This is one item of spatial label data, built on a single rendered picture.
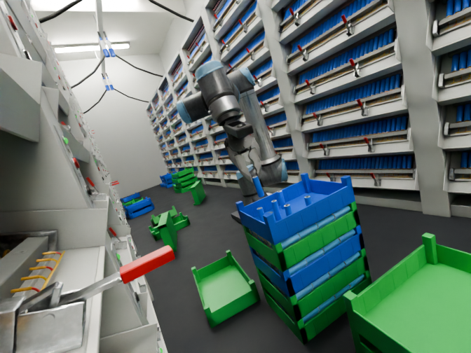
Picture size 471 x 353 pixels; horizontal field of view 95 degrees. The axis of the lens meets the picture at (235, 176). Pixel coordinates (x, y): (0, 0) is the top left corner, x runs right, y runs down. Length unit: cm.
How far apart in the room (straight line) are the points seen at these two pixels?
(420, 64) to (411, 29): 14
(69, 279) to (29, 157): 16
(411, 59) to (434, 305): 89
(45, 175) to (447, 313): 72
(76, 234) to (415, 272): 72
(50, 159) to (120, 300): 21
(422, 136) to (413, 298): 75
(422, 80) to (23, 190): 123
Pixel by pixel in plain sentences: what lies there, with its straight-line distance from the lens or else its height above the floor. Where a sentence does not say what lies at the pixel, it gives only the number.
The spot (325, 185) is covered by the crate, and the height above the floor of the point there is 36.
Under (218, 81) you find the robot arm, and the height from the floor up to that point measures 77.
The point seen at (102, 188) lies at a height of 56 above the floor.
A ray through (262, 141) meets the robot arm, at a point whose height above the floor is 52.
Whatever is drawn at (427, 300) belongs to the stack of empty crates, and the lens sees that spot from 67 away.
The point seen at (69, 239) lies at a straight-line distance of 35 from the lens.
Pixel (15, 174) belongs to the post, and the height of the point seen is 65.
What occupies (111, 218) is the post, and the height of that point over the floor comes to 43.
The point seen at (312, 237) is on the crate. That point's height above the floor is 29.
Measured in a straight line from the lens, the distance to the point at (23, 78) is 37.
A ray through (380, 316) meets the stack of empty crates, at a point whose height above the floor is 16.
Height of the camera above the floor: 62
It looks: 11 degrees down
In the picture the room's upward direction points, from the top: 17 degrees counter-clockwise
